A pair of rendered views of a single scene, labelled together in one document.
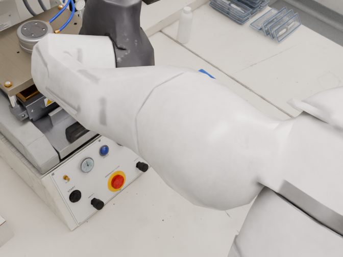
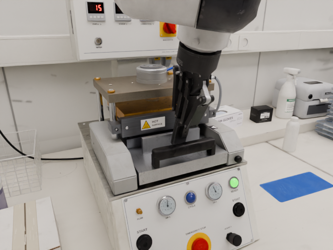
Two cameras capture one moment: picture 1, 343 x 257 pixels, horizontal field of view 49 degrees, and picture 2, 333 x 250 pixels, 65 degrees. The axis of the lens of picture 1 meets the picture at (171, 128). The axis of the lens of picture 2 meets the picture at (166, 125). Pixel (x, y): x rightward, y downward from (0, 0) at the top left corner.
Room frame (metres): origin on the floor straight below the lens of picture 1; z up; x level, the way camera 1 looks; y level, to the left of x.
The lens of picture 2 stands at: (0.10, -0.02, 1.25)
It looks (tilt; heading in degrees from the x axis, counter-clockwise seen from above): 21 degrees down; 29
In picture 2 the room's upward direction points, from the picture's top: straight up
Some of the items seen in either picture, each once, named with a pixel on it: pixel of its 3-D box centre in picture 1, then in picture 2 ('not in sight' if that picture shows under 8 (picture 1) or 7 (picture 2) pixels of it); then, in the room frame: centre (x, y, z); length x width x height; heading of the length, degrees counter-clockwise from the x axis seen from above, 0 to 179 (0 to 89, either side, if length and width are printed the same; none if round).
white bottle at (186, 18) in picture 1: (185, 24); (291, 134); (1.22, 0.00, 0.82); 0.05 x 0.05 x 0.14
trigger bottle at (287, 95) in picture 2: not in sight; (288, 93); (1.52, 0.06, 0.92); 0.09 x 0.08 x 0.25; 61
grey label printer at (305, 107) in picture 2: not in sight; (303, 96); (1.66, -0.01, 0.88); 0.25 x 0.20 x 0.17; 48
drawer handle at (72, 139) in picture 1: (93, 119); (184, 151); (0.57, 0.19, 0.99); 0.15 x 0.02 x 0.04; 144
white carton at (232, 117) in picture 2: not in sight; (216, 119); (1.21, 0.32, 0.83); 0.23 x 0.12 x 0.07; 154
